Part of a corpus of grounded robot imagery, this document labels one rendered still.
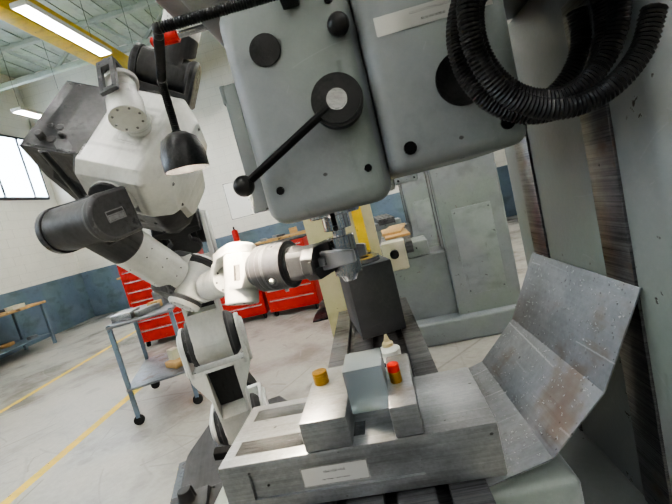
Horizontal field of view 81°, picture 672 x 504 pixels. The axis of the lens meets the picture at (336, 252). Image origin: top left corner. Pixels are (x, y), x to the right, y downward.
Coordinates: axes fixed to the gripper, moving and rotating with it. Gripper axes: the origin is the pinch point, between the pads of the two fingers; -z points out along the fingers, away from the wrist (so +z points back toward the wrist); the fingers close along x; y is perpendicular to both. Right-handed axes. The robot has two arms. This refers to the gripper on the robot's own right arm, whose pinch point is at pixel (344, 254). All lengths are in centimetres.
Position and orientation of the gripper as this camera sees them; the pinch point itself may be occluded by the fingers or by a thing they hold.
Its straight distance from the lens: 68.0
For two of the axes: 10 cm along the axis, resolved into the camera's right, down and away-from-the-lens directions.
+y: 2.3, 9.6, 1.2
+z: -8.8, 1.6, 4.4
